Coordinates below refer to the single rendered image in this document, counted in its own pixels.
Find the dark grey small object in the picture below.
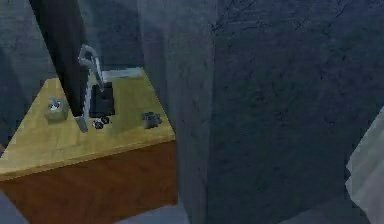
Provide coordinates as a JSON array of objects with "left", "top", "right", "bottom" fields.
[{"left": 141, "top": 111, "right": 163, "bottom": 130}]

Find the pale grey flat bar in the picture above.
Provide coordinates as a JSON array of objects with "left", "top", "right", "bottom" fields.
[{"left": 101, "top": 67, "right": 144, "bottom": 83}]

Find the black box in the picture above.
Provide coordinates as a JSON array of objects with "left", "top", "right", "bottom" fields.
[{"left": 88, "top": 81, "right": 116, "bottom": 119}]

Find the grey curved metal bar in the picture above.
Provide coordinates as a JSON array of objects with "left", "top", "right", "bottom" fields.
[{"left": 74, "top": 44, "right": 106, "bottom": 134}]

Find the brown cabinet with yellow top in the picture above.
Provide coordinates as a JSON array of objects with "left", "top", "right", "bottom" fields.
[{"left": 0, "top": 66, "right": 179, "bottom": 224}]

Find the grey green lump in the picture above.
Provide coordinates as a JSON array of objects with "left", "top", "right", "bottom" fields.
[{"left": 44, "top": 96, "right": 70, "bottom": 122}]

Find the black tapered post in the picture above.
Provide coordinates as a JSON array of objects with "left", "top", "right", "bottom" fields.
[{"left": 28, "top": 0, "right": 90, "bottom": 118}]

